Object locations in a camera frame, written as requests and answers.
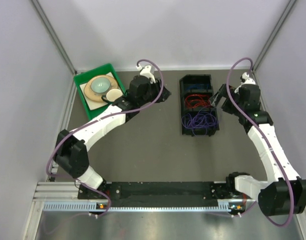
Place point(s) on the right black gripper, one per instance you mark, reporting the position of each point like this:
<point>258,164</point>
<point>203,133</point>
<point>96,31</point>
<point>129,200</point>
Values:
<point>222,92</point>

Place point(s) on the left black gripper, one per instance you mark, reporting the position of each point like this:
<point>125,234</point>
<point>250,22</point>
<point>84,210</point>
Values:
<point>156,86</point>

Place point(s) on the black three-compartment tray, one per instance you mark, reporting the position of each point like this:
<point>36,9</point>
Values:
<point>198,117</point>

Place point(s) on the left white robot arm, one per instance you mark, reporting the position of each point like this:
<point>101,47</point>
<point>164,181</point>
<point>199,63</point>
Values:
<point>71,151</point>

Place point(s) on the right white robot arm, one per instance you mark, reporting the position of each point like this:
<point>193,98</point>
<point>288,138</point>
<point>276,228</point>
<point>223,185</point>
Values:
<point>284,190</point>

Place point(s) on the dark green mug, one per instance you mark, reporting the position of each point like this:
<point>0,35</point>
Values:
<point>112,95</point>

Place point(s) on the light teal bowl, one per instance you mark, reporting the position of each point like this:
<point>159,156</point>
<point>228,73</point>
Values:
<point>100,85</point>

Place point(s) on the white square board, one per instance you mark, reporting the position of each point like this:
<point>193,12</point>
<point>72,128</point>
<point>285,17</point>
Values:
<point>101,90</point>

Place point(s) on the wooden round plate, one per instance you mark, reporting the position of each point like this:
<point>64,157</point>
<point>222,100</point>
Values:
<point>97,96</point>

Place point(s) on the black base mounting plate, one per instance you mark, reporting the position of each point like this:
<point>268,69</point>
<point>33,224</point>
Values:
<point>207,189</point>

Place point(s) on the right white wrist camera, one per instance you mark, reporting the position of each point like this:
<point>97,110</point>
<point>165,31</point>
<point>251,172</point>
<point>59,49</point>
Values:
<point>245,80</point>

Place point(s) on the slotted grey cable duct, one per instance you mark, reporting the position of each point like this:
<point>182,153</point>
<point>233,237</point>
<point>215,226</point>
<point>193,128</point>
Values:
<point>82,206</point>

